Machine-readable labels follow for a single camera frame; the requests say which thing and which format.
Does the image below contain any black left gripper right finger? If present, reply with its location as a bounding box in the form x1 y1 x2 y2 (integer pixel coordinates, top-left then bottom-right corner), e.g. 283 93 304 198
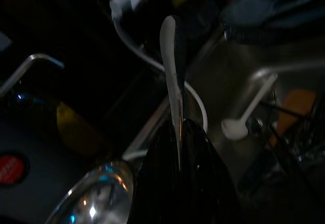
180 118 238 224

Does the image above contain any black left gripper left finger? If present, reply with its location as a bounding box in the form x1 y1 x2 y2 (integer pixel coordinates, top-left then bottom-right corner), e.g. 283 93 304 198
137 119 180 224

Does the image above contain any white patterned plate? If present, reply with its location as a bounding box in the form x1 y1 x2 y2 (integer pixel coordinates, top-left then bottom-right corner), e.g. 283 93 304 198
159 15 189 172

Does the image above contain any white plastic spoon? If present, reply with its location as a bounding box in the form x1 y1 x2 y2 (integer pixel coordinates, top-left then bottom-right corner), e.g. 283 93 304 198
221 73 278 140

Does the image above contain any steel bowl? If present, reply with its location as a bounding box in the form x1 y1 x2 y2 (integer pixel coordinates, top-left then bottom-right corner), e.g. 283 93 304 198
45 159 135 224

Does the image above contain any stainless steel sink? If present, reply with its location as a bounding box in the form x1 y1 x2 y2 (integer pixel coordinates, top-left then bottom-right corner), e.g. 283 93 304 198
121 23 325 224

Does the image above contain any brown flat utensil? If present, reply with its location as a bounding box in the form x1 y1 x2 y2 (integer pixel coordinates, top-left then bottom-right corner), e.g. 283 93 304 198
268 90 317 146

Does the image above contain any grey water filter canister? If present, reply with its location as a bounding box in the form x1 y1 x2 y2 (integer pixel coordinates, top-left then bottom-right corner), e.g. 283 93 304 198
0 117 84 224

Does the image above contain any white tap hose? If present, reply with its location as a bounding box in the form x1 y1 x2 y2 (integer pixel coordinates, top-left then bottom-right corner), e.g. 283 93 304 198
113 13 209 161

